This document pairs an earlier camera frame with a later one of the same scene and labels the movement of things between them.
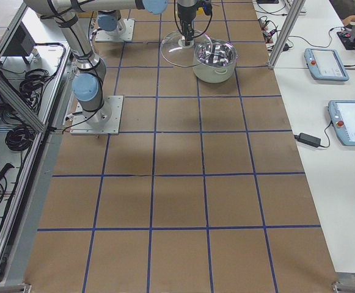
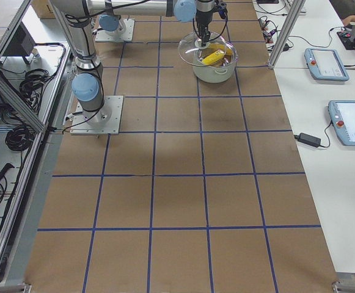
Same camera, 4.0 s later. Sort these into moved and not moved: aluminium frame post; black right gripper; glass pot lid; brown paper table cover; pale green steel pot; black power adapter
Moved: glass pot lid; black right gripper
Not moved: pale green steel pot; black power adapter; brown paper table cover; aluminium frame post
